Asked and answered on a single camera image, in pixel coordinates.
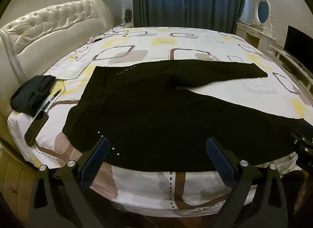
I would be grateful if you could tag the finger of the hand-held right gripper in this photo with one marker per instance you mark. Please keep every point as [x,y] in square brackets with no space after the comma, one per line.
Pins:
[304,132]
[307,159]

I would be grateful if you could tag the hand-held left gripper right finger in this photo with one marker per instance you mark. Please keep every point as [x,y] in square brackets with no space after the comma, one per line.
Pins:
[217,157]

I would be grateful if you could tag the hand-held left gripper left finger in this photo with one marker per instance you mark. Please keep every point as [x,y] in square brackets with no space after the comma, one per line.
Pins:
[97,155]

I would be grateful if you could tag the black pants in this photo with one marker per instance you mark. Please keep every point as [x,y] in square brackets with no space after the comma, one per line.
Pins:
[146,120]

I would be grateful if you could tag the black smartphone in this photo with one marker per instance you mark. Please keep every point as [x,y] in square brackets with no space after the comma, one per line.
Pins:
[35,130]

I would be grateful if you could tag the black pen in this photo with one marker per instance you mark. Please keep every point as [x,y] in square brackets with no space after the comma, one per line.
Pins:
[52,99]

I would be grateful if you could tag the cream television stand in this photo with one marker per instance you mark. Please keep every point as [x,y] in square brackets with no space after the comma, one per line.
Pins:
[288,59]

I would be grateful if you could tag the cream nightstand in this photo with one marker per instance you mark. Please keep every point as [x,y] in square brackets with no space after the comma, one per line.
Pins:
[14,181]

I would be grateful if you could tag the black television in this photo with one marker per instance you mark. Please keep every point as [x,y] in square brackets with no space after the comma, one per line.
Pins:
[299,44]

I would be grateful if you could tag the folded dark cloth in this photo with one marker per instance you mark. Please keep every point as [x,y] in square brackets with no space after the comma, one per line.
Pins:
[31,92]

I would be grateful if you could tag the cream dressing table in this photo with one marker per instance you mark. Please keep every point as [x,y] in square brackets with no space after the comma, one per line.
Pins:
[254,33]

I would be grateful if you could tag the bed with patterned sheet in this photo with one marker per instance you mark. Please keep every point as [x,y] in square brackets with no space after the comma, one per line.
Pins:
[156,44]

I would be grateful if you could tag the white oval mirror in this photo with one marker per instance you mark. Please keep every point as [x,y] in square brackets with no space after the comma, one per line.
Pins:
[263,11]

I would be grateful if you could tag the cream tufted headboard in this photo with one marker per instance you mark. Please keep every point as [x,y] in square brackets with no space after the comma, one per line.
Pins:
[53,29]

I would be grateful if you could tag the white standing fan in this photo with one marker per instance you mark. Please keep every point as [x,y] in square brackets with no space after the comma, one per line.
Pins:
[127,15]

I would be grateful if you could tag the blue curtain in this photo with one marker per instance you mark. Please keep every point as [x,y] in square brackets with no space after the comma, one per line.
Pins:
[159,0]
[217,0]

